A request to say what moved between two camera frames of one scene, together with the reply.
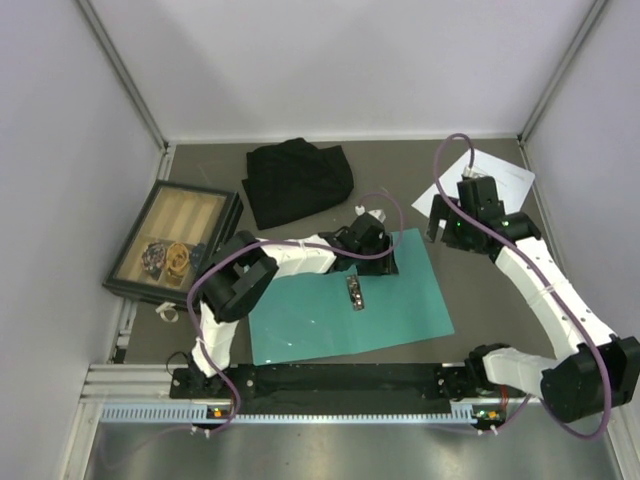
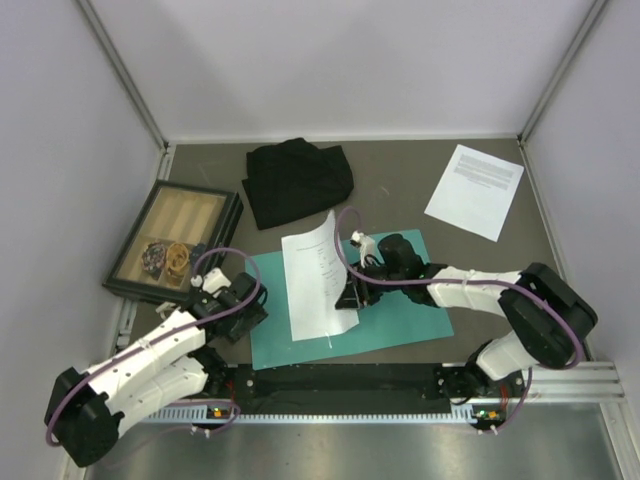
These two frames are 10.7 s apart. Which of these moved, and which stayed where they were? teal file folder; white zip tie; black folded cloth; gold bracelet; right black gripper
Moved: right black gripper
Stayed: white zip tie; black folded cloth; gold bracelet; teal file folder
